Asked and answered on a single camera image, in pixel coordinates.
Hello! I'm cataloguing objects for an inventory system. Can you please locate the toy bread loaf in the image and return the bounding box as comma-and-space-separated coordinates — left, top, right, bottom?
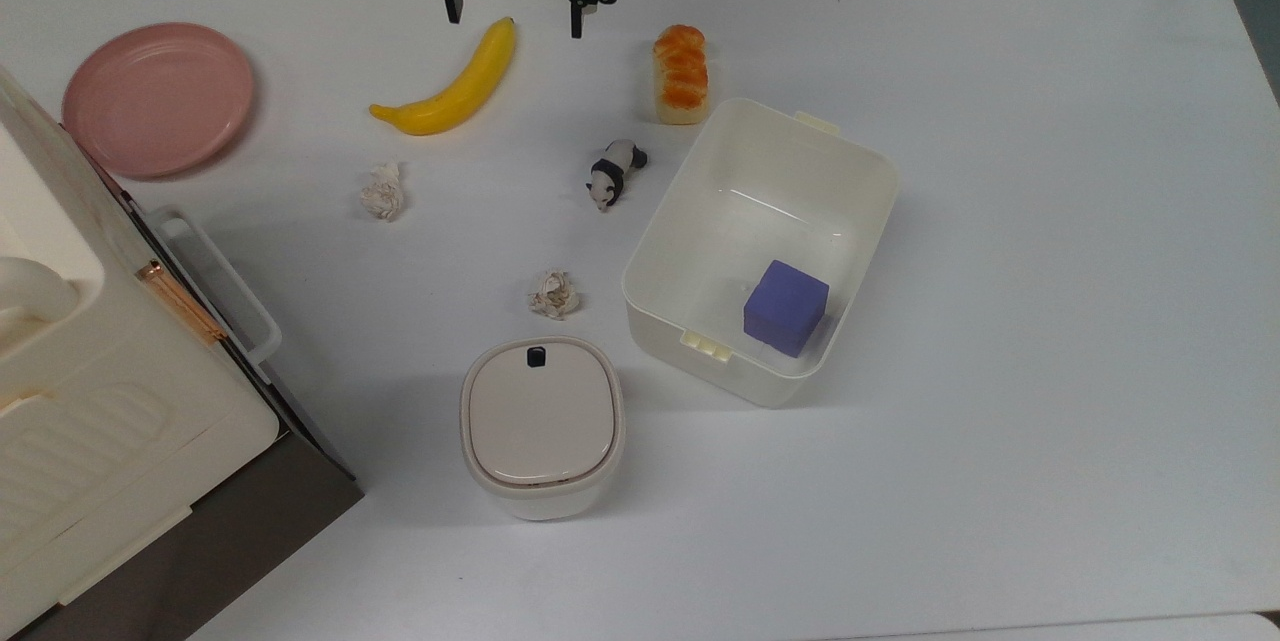
653, 24, 711, 126

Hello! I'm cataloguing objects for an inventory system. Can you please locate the white toy kitchen appliance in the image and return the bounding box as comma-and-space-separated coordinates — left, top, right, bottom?
0, 66, 365, 641

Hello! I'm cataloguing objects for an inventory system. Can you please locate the purple foam cube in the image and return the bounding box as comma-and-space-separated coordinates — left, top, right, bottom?
743, 259, 831, 359

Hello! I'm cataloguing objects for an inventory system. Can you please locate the pink plate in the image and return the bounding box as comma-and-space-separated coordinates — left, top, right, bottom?
62, 22, 255, 179

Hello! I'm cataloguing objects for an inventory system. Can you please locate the white plastic storage box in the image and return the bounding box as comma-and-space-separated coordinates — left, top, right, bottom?
621, 98, 901, 409

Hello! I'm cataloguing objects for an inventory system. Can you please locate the yellow banana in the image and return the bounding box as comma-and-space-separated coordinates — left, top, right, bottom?
369, 16, 518, 137

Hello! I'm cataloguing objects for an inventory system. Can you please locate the crumpled paper ball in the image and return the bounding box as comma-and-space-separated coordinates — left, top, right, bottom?
360, 160, 407, 222
528, 269, 581, 320

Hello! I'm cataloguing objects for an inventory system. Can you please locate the toy panda figure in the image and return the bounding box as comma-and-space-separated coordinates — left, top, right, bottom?
586, 139, 649, 214

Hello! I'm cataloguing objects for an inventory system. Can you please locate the white lidded trash bin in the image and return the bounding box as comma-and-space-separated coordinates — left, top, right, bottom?
460, 337, 628, 522

